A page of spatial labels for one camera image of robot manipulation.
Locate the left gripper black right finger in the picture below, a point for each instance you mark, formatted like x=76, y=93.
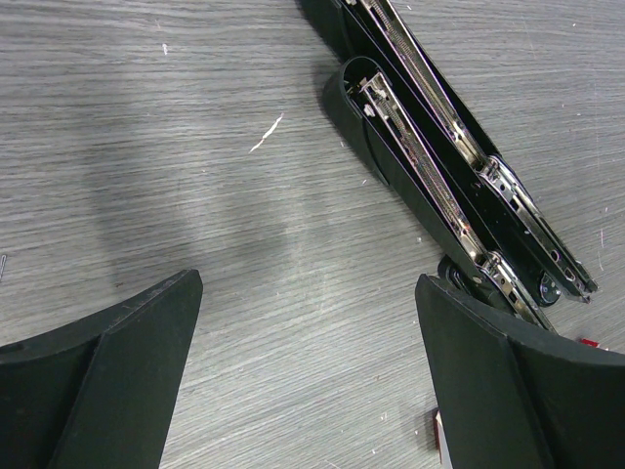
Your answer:
x=513, y=395

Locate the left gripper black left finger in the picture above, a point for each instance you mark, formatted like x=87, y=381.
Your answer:
x=100, y=392

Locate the red white staple box sleeve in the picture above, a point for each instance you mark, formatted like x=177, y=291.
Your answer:
x=442, y=447

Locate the black stapler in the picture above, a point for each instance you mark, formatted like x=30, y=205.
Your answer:
x=487, y=187
x=361, y=103

